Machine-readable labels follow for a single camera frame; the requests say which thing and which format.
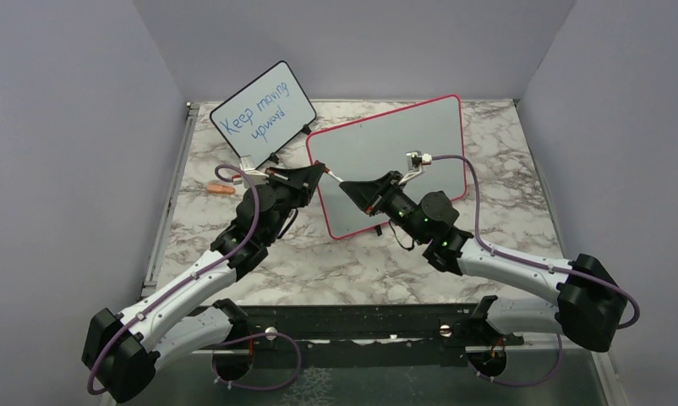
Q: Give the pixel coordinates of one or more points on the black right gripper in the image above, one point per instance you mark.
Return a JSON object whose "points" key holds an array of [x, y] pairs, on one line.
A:
{"points": [[373, 195]]}

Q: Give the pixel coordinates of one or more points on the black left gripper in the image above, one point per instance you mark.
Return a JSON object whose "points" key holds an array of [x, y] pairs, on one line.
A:
{"points": [[306, 178]]}

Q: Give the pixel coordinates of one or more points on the pink framed whiteboard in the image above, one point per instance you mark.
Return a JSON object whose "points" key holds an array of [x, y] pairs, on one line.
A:
{"points": [[368, 148]]}

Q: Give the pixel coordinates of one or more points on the white whiteboard marker pen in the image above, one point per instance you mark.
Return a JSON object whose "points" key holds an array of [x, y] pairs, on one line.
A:
{"points": [[332, 175]]}

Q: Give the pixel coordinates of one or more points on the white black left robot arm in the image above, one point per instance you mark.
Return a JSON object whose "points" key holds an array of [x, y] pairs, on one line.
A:
{"points": [[176, 308]]}

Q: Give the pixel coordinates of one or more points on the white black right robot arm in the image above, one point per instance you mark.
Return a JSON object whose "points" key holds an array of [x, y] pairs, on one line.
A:
{"points": [[578, 299]]}

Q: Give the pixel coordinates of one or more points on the black framed written whiteboard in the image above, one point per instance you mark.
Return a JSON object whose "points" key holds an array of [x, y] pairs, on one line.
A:
{"points": [[265, 115]]}

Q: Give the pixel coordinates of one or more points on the orange small eraser piece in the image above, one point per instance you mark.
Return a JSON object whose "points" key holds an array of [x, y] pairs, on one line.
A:
{"points": [[220, 189]]}

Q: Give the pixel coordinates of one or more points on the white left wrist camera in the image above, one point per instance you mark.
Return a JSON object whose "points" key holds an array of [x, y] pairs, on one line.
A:
{"points": [[247, 173]]}

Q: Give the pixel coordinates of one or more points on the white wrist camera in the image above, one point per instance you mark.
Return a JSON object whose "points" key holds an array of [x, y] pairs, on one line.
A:
{"points": [[416, 161], [247, 173]]}

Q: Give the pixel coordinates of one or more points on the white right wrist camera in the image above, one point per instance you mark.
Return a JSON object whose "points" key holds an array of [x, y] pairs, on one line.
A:
{"points": [[416, 161]]}

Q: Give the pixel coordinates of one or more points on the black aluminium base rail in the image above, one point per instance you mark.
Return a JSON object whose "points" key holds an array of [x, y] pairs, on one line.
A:
{"points": [[347, 336]]}

